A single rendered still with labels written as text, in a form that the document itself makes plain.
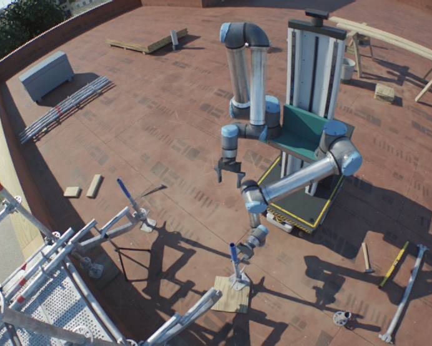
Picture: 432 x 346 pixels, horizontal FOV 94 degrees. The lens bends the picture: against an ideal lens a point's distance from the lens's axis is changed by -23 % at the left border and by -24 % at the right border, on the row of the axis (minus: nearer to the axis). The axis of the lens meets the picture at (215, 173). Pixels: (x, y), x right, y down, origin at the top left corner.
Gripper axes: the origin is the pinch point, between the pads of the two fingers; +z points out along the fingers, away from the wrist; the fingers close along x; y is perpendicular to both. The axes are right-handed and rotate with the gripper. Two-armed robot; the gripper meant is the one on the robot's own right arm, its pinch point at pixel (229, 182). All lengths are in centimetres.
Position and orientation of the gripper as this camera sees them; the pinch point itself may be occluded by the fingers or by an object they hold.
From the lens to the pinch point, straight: 158.0
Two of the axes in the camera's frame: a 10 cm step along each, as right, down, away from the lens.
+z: 0.1, 9.0, 4.4
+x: -8.4, -2.3, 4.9
